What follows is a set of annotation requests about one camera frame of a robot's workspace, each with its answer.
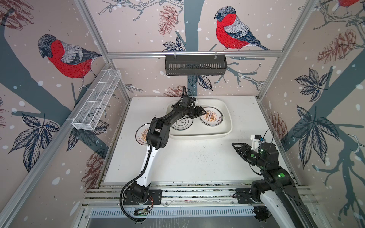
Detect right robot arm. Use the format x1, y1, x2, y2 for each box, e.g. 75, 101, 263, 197
232, 140, 317, 228

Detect white clover plate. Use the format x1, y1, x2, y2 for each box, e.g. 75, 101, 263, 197
171, 118, 194, 131

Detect white plastic bin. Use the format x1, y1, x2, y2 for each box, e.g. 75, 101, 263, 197
170, 99, 233, 140

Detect black hanging wire basket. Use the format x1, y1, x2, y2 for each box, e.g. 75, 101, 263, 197
165, 55, 227, 76

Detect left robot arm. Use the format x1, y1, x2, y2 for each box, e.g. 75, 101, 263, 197
126, 95, 207, 203

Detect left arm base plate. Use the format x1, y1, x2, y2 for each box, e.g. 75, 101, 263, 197
122, 190, 162, 206

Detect horizontal aluminium rail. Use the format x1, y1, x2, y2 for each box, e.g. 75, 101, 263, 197
107, 50, 284, 59

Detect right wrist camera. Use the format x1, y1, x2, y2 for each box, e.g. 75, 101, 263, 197
250, 135, 262, 151

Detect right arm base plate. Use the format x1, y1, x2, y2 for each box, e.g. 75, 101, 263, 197
235, 188, 256, 204

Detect orange sunburst plate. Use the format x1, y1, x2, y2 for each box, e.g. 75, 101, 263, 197
135, 123, 150, 146
200, 106, 223, 126

